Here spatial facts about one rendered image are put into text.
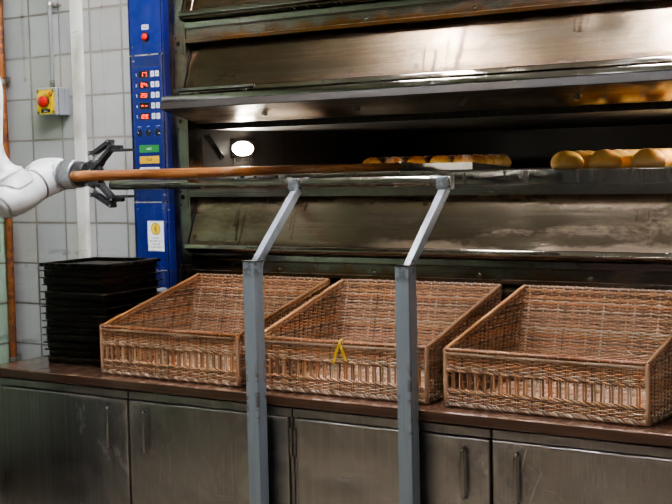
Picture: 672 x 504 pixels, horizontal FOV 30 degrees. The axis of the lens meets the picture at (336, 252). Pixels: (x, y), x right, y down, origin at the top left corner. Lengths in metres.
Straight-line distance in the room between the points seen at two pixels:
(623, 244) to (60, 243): 2.17
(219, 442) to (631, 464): 1.22
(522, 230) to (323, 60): 0.86
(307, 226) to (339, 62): 0.53
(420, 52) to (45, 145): 1.61
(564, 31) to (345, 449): 1.31
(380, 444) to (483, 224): 0.78
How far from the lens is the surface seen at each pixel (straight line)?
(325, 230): 3.98
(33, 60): 4.82
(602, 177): 3.54
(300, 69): 4.02
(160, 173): 3.72
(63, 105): 4.66
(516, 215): 3.67
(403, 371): 3.17
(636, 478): 3.02
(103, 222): 4.58
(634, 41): 3.52
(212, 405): 3.63
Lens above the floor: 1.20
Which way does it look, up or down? 4 degrees down
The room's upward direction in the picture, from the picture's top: 1 degrees counter-clockwise
